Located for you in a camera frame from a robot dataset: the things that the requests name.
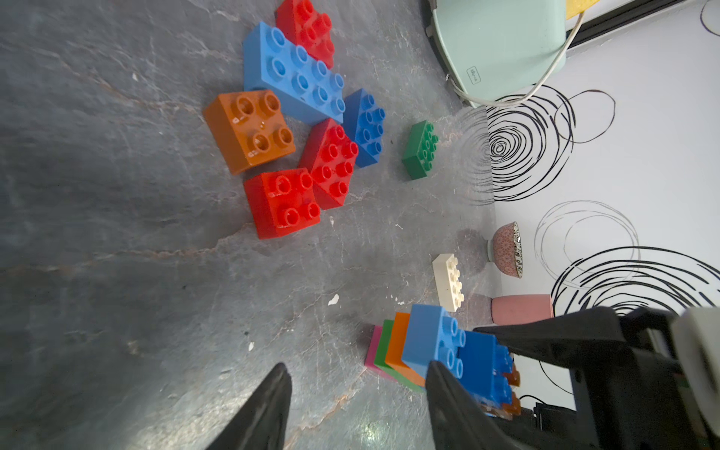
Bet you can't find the yellow toast slice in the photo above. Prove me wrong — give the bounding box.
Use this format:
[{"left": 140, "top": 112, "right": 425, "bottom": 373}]
[{"left": 565, "top": 0, "right": 599, "bottom": 20}]

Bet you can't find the small brown lego brick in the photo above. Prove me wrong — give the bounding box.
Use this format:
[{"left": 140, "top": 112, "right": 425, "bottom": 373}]
[{"left": 489, "top": 365, "right": 522, "bottom": 420}]

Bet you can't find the small blue lego brick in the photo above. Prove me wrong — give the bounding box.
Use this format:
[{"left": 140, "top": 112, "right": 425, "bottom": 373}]
[{"left": 459, "top": 331, "right": 516, "bottom": 410}]

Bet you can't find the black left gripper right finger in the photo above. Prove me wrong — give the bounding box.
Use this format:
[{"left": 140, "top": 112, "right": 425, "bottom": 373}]
[{"left": 426, "top": 361, "right": 519, "bottom": 449}]

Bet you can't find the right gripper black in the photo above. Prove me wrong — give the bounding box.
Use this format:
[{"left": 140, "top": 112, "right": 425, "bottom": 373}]
[{"left": 474, "top": 307, "right": 719, "bottom": 449}]

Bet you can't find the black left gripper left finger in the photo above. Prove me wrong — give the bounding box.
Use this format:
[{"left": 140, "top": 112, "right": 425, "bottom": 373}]
[{"left": 208, "top": 363, "right": 293, "bottom": 450}]

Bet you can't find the red lego brick long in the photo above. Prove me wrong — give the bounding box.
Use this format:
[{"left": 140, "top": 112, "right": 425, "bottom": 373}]
[{"left": 298, "top": 119, "right": 359, "bottom": 210}]

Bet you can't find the black corner frame post right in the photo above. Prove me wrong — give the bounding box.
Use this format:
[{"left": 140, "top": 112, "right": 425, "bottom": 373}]
[{"left": 570, "top": 0, "right": 684, "bottom": 48}]

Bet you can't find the mint green toaster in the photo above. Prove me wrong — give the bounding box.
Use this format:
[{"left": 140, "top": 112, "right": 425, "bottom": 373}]
[{"left": 426, "top": 1, "right": 568, "bottom": 107}]

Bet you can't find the magenta lego brick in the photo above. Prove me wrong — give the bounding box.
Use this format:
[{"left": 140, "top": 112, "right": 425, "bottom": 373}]
[{"left": 365, "top": 325, "right": 393, "bottom": 380}]

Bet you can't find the light blue long lego brick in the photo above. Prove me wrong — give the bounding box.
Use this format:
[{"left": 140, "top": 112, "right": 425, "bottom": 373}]
[{"left": 243, "top": 22, "right": 346, "bottom": 126}]

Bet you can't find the green lego brick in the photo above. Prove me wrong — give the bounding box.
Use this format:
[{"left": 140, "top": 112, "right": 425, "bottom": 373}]
[
  {"left": 374, "top": 313, "right": 425, "bottom": 392},
  {"left": 401, "top": 121, "right": 439, "bottom": 180}
]

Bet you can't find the patterned ceramic bowl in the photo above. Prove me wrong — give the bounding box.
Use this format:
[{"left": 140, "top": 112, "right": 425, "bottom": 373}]
[{"left": 487, "top": 221, "right": 523, "bottom": 279}]

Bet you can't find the orange lego brick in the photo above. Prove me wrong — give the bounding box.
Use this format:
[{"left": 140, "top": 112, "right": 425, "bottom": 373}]
[{"left": 385, "top": 312, "right": 426, "bottom": 388}]

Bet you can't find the small red lego brick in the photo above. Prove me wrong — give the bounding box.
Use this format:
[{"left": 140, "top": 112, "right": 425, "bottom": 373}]
[
  {"left": 244, "top": 168, "right": 322, "bottom": 240},
  {"left": 275, "top": 0, "right": 335, "bottom": 69}
]

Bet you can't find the white lego brick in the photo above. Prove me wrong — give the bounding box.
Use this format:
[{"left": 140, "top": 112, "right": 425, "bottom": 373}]
[{"left": 432, "top": 253, "right": 464, "bottom": 312}]

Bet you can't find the pink plastic cup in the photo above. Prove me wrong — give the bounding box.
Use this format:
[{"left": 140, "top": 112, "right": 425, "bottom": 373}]
[{"left": 491, "top": 294, "right": 555, "bottom": 326}]

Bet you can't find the white toaster cable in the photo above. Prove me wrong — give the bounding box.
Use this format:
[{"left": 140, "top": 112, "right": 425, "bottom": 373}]
[{"left": 446, "top": 10, "right": 586, "bottom": 109}]

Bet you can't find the blue lego brick stacked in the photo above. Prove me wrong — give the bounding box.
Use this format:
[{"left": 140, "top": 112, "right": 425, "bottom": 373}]
[{"left": 342, "top": 89, "right": 386, "bottom": 168}]

